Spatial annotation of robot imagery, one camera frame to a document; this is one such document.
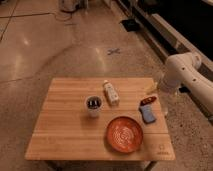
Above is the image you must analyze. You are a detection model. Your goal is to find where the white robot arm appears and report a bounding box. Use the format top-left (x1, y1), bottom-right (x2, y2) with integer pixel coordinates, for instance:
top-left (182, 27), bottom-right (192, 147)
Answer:
top-left (157, 52), bottom-right (213, 116)

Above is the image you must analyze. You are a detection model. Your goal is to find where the white plastic bottle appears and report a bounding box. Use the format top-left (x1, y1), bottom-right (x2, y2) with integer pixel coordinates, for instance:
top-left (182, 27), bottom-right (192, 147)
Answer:
top-left (103, 80), bottom-right (119, 106)

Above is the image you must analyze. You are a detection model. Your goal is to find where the white cup with dark contents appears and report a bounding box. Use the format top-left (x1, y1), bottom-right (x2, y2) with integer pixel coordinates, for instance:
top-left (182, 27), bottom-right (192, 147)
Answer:
top-left (85, 96), bottom-right (102, 118)

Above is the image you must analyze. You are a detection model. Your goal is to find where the blue sponge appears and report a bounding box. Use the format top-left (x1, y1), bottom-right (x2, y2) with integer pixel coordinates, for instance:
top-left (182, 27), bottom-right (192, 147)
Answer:
top-left (139, 105), bottom-right (156, 124)

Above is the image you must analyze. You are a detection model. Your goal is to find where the orange patterned plate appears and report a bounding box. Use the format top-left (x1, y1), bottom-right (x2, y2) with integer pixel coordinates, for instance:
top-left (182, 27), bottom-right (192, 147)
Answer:
top-left (106, 116), bottom-right (143, 153)

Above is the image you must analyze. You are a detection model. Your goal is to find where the black floor mat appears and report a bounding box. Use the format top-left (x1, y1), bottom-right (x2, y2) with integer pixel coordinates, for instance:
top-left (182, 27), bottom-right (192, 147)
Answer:
top-left (121, 19), bottom-right (140, 32)

